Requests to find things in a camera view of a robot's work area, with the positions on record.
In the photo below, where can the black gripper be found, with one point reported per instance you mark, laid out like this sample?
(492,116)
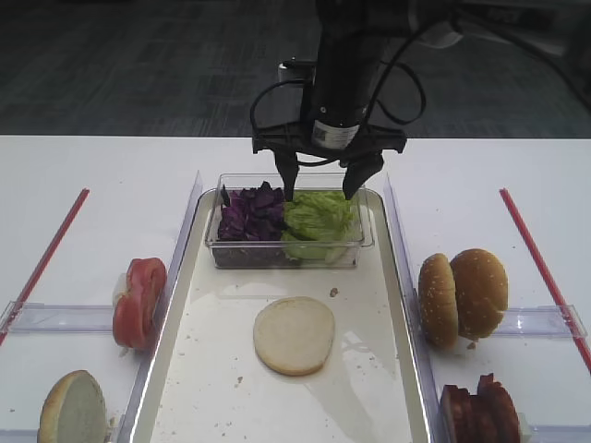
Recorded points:
(358,146)

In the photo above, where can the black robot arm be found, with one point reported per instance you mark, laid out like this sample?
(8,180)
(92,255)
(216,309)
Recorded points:
(341,87)

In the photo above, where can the green lettuce pile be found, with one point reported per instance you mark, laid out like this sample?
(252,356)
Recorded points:
(321,216)

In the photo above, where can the rear tomato slice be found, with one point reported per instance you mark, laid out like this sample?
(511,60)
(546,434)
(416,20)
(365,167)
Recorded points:
(146,278)

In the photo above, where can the tomato slice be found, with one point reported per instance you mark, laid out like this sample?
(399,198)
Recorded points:
(132,320)
(146,278)

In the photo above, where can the front tomato slice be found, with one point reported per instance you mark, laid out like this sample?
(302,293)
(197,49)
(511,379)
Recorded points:
(132,320)

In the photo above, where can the clear plastic container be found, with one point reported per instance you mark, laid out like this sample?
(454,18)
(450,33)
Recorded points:
(310,254)

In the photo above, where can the purple cabbage pile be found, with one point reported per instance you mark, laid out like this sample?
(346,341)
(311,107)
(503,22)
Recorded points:
(252,215)

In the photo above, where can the bottom bun on tray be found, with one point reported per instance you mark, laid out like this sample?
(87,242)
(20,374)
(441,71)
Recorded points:
(293,336)

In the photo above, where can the right red strip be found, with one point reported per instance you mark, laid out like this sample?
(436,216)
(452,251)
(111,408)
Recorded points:
(555,292)

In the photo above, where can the red strip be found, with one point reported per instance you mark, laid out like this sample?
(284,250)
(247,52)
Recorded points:
(555,292)
(42,263)

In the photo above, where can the sesame bun top front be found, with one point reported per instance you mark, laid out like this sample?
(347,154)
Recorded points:
(437,302)

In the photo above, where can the sesame bun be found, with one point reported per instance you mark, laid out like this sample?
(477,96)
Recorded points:
(481,292)
(437,302)

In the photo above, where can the sesame bun top rear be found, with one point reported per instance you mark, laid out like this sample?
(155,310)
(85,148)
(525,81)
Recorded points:
(481,292)

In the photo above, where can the white metal tray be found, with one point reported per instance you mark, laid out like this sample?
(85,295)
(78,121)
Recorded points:
(218,390)

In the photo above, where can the left red strip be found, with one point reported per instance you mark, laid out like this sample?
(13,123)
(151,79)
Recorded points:
(42,263)

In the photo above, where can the left bun half standing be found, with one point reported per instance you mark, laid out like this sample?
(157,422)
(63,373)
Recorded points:
(73,411)

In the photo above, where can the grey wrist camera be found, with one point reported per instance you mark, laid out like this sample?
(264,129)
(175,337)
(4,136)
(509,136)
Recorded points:
(294,69)

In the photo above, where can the right clear rail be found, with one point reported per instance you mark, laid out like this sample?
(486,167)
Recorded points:
(546,321)

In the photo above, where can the clear rail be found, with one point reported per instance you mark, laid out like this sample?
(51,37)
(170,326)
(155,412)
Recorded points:
(546,321)
(42,318)

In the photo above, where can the left clear rail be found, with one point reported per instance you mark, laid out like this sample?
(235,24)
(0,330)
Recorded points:
(42,318)

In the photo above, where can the left clear divider wall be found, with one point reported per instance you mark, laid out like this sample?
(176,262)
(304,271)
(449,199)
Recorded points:
(140,416)

